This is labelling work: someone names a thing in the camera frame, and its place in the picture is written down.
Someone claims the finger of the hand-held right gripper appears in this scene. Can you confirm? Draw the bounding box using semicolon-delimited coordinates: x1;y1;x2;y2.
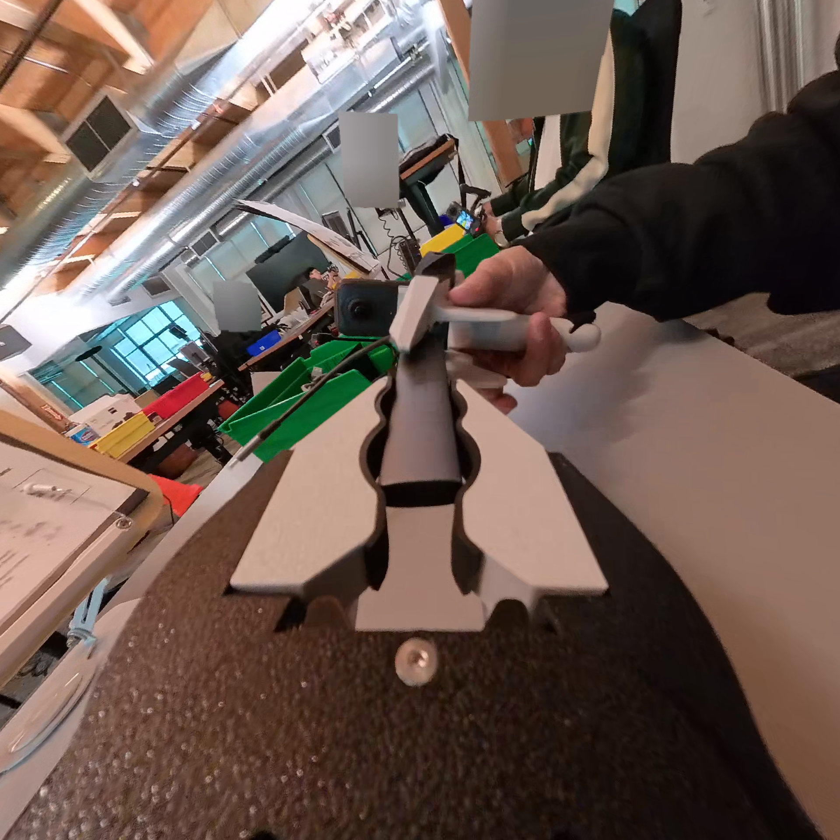
389;276;448;353

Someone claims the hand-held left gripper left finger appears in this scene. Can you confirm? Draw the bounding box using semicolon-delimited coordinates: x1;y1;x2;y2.
228;377;398;601

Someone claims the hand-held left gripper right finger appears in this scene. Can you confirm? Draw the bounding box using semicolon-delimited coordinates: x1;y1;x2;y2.
450;379;609;601

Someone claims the green plastic bin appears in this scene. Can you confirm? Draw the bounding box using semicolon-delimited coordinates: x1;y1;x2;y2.
218;338;398;463
453;233;501;278

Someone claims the silver USB hub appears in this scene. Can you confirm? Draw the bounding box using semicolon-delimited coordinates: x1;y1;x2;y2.
226;335;463;490

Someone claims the person's right forearm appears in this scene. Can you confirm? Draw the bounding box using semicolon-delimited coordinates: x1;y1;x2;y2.
512;66;840;322

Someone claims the pale grey desk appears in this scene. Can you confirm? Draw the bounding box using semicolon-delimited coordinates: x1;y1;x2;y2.
0;302;840;840

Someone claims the person's right hand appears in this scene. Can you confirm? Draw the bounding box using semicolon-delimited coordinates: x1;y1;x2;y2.
448;244;598;416

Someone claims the yellow plastic bin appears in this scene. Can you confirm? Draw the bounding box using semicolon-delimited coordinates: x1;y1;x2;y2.
88;413;156;458
420;226;468;258

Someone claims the black flat screen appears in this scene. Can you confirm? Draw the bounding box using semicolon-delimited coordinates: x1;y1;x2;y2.
251;235;337;304

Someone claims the wooden document stand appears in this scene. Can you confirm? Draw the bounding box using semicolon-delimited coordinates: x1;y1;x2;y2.
235;199;383;278
0;410;165;775

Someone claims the red plastic bin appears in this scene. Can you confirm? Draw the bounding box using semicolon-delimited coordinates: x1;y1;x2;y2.
141;373;210;419

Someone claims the blue header exercise sheet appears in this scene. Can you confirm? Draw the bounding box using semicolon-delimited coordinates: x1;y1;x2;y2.
0;443;135;631

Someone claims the grey ceiling vent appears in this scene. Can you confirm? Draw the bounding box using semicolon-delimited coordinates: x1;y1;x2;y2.
62;95;140;175

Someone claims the silver ceiling duct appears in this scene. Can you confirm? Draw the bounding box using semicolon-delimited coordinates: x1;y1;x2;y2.
0;39;329;283
66;85;460;306

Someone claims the silver vertical duct pipe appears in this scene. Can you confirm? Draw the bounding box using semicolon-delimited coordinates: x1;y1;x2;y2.
755;0;809;114

